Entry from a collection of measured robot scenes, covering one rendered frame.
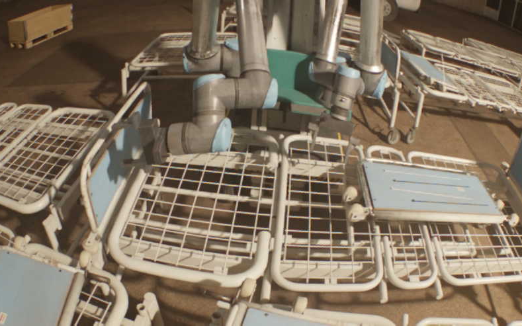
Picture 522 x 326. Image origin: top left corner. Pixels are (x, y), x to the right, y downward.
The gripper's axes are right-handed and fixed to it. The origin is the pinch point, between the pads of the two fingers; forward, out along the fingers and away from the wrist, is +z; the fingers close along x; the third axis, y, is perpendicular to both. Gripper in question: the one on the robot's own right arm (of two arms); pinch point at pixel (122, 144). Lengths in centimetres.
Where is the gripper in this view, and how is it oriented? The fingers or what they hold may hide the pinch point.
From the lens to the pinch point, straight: 124.6
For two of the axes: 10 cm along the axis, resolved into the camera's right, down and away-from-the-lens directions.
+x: -1.3, -8.3, -5.5
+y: 1.1, -5.6, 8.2
